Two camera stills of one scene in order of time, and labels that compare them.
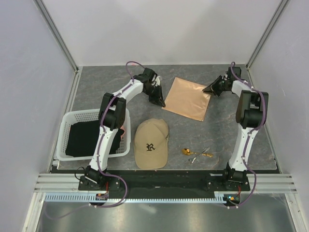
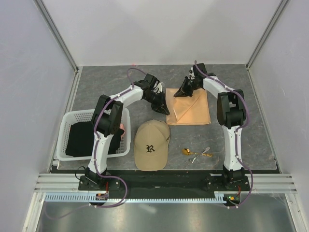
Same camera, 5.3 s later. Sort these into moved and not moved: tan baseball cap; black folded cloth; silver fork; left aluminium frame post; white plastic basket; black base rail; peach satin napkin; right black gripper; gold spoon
Moved: right black gripper; peach satin napkin
Not moved: gold spoon; silver fork; left aluminium frame post; black folded cloth; black base rail; white plastic basket; tan baseball cap
